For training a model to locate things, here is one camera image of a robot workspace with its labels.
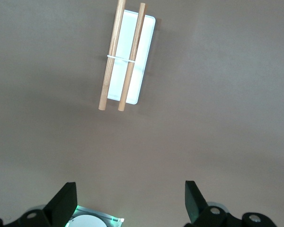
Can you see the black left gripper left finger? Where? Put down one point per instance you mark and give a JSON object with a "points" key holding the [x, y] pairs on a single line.
{"points": [[59, 205]]}

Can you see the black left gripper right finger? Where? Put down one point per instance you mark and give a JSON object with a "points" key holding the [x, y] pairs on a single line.
{"points": [[196, 208]]}

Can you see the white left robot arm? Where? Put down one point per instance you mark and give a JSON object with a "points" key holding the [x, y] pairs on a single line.
{"points": [[87, 222]]}

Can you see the white rack base tray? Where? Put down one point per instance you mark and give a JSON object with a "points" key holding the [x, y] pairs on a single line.
{"points": [[144, 59]]}

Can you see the wooden dowel rod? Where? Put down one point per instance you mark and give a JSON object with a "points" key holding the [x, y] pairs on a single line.
{"points": [[107, 82], [126, 82]]}

